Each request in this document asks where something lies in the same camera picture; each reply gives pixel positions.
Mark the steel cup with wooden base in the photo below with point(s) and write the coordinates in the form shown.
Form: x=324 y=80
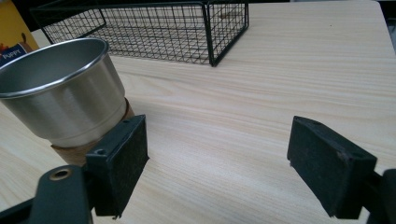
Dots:
x=68 y=102

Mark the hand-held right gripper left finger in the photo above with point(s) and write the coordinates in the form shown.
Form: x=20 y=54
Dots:
x=120 y=161

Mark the yellow canister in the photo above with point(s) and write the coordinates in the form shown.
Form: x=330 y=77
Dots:
x=12 y=28

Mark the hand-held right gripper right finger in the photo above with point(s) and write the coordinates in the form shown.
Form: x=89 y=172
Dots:
x=330 y=168

